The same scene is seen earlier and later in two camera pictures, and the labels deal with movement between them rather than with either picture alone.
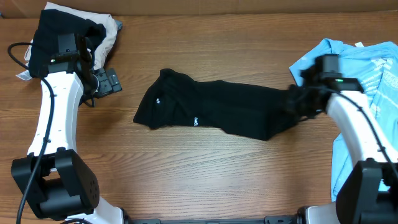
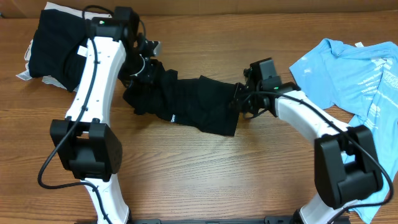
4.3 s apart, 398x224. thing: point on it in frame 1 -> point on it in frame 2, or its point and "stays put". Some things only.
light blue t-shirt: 372,70 stays put
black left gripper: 104,82 -> 137,71
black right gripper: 291,103 -> 240,90
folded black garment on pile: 52,23 stays put
